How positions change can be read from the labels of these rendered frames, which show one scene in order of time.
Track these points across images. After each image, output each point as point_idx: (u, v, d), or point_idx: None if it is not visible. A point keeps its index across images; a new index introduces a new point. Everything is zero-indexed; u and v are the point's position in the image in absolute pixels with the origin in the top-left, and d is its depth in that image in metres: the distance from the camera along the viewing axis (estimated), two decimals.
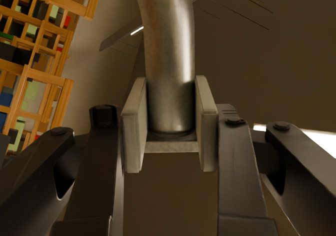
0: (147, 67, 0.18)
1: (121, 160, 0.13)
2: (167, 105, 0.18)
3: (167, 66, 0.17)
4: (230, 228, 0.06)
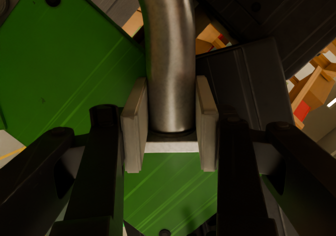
0: (148, 67, 0.18)
1: (121, 160, 0.13)
2: (168, 105, 0.18)
3: (168, 66, 0.17)
4: (230, 228, 0.06)
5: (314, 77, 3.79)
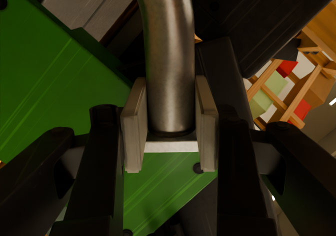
0: (147, 67, 0.18)
1: (121, 160, 0.13)
2: (167, 105, 0.18)
3: (167, 66, 0.17)
4: (230, 228, 0.06)
5: (314, 76, 3.78)
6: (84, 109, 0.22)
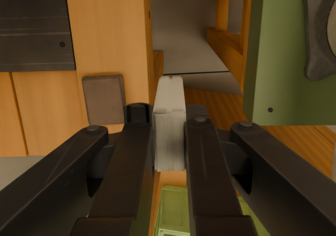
0: None
1: (153, 159, 0.13)
2: None
3: None
4: (209, 229, 0.06)
5: None
6: None
